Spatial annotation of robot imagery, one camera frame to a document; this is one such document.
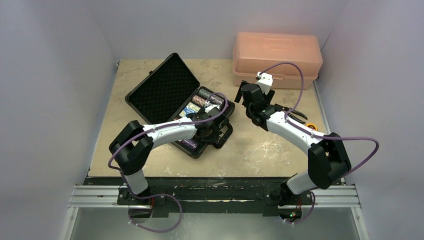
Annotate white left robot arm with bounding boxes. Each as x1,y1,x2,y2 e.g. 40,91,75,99
108,106,229,205

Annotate aluminium frame rail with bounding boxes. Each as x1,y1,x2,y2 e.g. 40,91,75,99
69,176,360,212

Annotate yellow tape measure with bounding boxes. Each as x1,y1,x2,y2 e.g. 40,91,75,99
306,123,318,131

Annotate blue striped card deck box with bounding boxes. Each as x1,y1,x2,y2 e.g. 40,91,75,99
179,102,201,117

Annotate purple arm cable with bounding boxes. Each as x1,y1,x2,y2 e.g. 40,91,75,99
258,61,380,226
107,92,229,233

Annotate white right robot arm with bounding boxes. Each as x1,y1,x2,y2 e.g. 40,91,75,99
235,80,352,206

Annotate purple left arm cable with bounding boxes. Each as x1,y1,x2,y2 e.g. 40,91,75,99
107,92,229,233

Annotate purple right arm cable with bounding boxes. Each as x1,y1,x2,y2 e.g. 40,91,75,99
258,61,380,226

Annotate black table edge rail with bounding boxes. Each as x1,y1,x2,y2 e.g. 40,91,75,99
82,176,342,218

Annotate purple chip stack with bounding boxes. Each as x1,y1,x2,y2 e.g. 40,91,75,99
181,139,199,151

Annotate black handled pliers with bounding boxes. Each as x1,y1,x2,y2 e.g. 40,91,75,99
274,103,308,124

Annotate black poker set case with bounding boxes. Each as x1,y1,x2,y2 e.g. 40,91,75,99
125,52,235,158

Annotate pink plastic toolbox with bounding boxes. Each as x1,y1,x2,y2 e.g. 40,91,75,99
232,32,323,89

